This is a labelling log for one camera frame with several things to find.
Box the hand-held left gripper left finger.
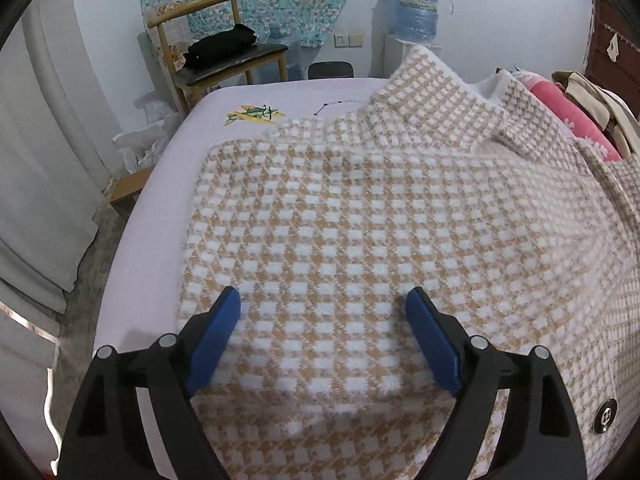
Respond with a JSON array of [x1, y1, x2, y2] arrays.
[[57, 286, 242, 480]]

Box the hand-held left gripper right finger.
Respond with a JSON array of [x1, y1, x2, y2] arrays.
[[404, 287, 588, 480]]

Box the beige white checked fuzzy coat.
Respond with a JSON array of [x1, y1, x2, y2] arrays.
[[175, 45, 640, 480]]

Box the beige clothes pile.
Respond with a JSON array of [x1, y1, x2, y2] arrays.
[[551, 71, 640, 161]]

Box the small wooden stool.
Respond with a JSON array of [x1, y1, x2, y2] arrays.
[[110, 167, 153, 216]]

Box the white plastic bags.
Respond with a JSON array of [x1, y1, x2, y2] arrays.
[[112, 90, 188, 171]]

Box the white curtain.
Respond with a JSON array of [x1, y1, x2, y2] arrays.
[[0, 0, 121, 476]]

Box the pink floral blanket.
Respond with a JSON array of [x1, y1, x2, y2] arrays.
[[520, 72, 623, 163]]

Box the wooden chair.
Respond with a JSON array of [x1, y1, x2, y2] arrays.
[[147, 0, 290, 113]]

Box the white water dispenser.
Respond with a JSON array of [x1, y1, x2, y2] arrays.
[[384, 35, 441, 81]]

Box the black stool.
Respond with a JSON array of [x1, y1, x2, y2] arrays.
[[307, 61, 355, 80]]

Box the black bag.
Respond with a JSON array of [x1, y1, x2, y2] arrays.
[[182, 24, 260, 72]]

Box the blue water bottle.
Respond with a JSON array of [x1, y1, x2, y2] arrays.
[[392, 0, 441, 43]]

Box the door hook rack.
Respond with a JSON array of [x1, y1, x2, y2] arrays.
[[602, 22, 640, 53]]

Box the brown door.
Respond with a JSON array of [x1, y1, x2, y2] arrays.
[[582, 0, 640, 88]]

